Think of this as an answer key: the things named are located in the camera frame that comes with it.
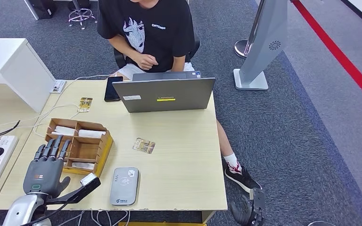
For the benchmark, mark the person's right hand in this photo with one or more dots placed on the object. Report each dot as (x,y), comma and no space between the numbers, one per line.
(146,61)

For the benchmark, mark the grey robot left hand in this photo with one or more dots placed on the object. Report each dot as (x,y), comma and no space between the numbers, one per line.
(43,177)

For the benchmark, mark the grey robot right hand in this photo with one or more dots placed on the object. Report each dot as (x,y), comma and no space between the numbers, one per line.
(256,207)

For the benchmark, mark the brown hotel key card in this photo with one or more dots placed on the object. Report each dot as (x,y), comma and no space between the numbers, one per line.
(144,146)
(85,104)

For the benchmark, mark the silver and grey left arm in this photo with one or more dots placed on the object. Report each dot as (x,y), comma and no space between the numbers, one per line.
(21,209)

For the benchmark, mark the person's right forearm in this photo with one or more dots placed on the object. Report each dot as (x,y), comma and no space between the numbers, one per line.
(123,50)

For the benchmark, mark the person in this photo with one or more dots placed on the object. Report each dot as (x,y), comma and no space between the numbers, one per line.
(162,40)

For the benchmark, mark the white card stack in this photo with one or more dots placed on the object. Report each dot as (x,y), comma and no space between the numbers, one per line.
(82,166)
(92,134)
(64,131)

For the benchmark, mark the grey card reader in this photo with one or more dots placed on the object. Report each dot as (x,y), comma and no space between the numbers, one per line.
(124,187)

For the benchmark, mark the black office chair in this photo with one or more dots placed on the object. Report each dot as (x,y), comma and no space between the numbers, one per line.
(118,60)

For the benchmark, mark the grey laptop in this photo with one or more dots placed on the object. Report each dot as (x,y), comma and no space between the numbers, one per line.
(165,90)

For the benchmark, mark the black smartphone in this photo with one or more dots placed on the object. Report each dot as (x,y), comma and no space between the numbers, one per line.
(112,90)

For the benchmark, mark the pale wooden desk leg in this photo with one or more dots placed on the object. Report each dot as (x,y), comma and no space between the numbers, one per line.
(207,216)

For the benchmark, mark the wooden organizer box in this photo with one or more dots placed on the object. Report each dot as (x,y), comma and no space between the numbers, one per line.
(87,149)

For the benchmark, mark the chrome stool base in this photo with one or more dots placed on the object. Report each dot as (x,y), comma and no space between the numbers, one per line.
(75,4)

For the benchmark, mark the black case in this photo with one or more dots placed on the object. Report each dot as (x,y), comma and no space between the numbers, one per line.
(42,7)

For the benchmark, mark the white cabinet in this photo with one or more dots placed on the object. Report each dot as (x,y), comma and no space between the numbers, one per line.
(12,62)

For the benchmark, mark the grey kiosk stand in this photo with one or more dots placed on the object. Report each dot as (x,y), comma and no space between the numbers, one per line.
(268,31)

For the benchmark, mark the red floor tape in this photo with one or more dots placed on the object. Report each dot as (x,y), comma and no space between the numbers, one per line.
(340,56)

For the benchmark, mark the black camera bracket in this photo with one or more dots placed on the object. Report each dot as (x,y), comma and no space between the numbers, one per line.
(74,196)

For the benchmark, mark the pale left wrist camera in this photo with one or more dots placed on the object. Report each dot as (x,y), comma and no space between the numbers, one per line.
(89,180)

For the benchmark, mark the chrome stanchion post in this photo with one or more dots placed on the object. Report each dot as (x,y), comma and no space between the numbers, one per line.
(242,48)

